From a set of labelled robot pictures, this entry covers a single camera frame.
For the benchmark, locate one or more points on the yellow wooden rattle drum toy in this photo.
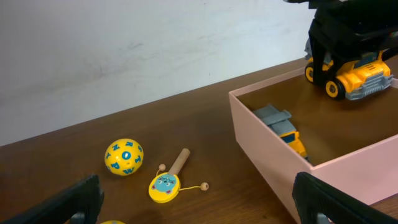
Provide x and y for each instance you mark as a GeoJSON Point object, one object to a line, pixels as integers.
{"type": "Point", "coordinates": [165, 186]}

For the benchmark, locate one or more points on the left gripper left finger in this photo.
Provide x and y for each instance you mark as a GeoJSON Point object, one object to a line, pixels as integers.
{"type": "Point", "coordinates": [79, 203]}

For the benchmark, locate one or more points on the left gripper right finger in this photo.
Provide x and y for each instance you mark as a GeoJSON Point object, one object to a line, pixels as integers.
{"type": "Point", "coordinates": [318, 202]}

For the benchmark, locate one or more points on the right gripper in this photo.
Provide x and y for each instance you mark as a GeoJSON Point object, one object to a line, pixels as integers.
{"type": "Point", "coordinates": [343, 31]}

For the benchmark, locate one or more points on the yellow grey dump truck toy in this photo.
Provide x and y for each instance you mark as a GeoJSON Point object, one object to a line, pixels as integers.
{"type": "Point", "coordinates": [278, 121]}

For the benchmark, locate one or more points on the yellow ball with eye face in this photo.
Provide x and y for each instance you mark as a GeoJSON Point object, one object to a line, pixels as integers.
{"type": "Point", "coordinates": [112, 222]}

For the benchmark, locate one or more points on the yellow grey tanker truck toy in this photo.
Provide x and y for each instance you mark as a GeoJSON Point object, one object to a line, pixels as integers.
{"type": "Point", "coordinates": [351, 71]}

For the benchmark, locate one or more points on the yellow ball with blue letters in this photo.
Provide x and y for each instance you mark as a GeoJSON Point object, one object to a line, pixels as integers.
{"type": "Point", "coordinates": [124, 157]}

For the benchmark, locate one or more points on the pink cardboard box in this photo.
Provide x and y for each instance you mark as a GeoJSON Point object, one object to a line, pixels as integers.
{"type": "Point", "coordinates": [351, 145]}

